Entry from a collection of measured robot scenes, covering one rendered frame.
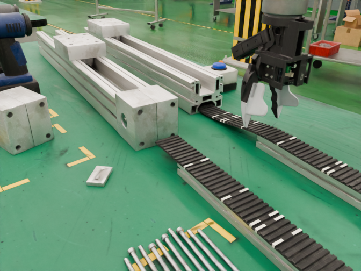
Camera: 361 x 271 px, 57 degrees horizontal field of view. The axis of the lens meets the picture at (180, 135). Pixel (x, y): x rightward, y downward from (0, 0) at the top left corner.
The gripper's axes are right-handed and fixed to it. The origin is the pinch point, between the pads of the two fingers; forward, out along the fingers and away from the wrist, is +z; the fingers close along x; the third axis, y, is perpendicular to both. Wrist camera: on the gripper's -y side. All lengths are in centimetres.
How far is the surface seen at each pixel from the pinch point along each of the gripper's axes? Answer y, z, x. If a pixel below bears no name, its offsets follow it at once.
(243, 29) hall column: -249, 42, 223
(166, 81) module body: -29.6, 0.4, -4.9
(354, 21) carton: -249, 49, 441
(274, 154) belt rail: 6.9, 4.8, -2.0
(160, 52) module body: -46.0, -2.7, 2.5
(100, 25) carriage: -77, -7, -5
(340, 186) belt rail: 20.8, 3.6, -2.0
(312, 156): 13.8, 2.3, -0.1
